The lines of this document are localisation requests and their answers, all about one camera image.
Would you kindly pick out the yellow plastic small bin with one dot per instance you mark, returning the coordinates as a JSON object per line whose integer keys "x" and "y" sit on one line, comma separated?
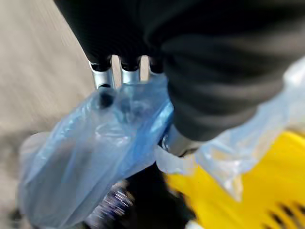
{"x": 257, "y": 188}

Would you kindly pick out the translucent blue garbage bag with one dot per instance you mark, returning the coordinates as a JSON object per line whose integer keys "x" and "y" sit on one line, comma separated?
{"x": 90, "y": 148}

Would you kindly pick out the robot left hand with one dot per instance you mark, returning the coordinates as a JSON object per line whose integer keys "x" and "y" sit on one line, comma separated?
{"x": 190, "y": 59}

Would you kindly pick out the crinkled dark plastic wrapper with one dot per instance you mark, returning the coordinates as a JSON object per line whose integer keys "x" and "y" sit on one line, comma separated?
{"x": 112, "y": 207}

